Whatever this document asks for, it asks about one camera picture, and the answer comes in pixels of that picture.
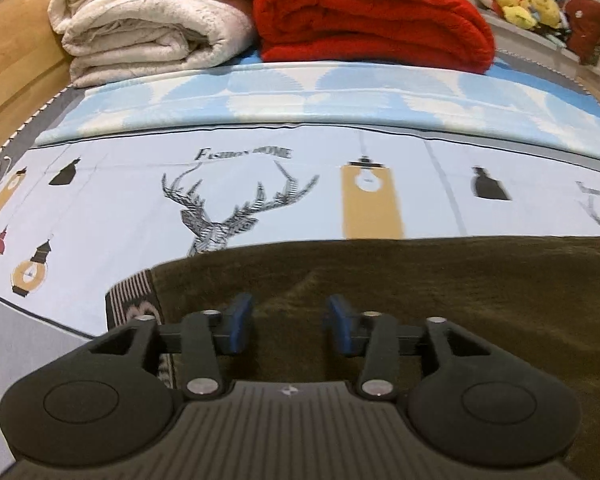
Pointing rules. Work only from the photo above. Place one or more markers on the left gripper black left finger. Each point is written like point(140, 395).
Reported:
point(200, 339)

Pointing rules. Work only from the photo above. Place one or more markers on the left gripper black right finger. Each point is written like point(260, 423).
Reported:
point(381, 341)

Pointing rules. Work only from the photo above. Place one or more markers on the olive corduroy pants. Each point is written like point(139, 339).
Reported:
point(535, 297)

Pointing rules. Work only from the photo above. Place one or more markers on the printed deer bed sheet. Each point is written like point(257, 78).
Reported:
point(78, 216)

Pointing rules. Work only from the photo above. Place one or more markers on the light blue patterned blanket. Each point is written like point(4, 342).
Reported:
point(330, 92)

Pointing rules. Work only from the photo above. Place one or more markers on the folded red blanket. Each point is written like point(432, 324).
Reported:
point(448, 34)

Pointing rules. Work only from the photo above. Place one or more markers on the folded white quilt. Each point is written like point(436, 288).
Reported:
point(115, 40)

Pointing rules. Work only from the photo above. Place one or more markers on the yellow plush toy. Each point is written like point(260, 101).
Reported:
point(528, 14)

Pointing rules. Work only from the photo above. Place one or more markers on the dark red cushion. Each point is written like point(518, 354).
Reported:
point(584, 22)

